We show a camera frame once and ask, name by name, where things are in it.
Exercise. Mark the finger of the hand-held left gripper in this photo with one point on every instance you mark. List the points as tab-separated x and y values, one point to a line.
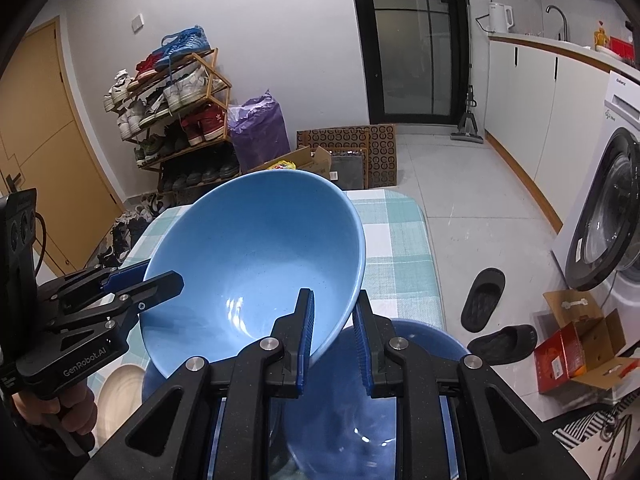
160	285
122	276

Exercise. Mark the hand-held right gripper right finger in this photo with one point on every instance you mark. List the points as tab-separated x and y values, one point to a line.
362	355

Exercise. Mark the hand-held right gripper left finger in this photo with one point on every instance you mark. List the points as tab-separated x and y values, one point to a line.
305	345

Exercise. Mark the large beige ridged plate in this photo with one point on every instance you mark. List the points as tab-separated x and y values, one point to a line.
120	395

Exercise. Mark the dark blue bowl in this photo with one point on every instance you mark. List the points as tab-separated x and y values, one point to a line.
340	410

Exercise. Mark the light blue bowl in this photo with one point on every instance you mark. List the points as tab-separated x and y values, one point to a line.
250	250

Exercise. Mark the person's left hand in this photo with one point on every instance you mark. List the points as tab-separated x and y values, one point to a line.
82	412

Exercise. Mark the pile of dark shoes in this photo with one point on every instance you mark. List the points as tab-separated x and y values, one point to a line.
150	205

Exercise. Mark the teal white checked tablecloth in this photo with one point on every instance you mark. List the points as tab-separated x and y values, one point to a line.
400	260

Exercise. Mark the black slipper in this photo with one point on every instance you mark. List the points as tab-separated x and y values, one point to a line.
502	345
482	300

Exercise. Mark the tan wooden door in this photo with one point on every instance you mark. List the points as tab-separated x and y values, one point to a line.
50	135

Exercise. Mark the yellow snack packet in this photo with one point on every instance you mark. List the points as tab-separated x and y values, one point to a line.
282	165

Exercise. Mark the dark grey mat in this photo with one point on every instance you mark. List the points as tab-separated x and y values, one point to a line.
347	172

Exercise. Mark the purple plastic bag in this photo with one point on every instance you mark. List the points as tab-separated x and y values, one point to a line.
260	135

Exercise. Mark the open brown cardboard box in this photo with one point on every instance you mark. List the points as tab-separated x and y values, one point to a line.
312	160

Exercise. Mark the red and brown cardboard box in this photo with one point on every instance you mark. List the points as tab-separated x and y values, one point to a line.
560	355

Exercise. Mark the wooden shoe rack with shoes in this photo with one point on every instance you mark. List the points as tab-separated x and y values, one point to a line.
192	85

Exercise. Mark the black white striped rug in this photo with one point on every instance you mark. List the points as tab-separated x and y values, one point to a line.
590	435

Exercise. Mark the grey floor mop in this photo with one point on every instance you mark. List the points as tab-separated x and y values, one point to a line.
467	125

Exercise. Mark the white kitchen cabinet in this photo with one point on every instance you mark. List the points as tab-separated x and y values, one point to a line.
525	90

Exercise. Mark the black framed glass door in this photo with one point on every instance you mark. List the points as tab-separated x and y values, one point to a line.
360	35

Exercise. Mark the white washing machine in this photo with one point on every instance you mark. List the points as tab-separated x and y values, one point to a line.
625	110

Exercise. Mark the white electric kettle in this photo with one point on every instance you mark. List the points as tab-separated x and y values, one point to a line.
500	16

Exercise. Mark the chrome kitchen faucet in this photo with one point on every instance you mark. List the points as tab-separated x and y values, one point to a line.
562	20

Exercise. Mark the yellow bottle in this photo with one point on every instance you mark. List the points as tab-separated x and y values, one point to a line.
601	37

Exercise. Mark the white wall switch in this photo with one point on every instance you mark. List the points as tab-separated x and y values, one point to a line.
138	22

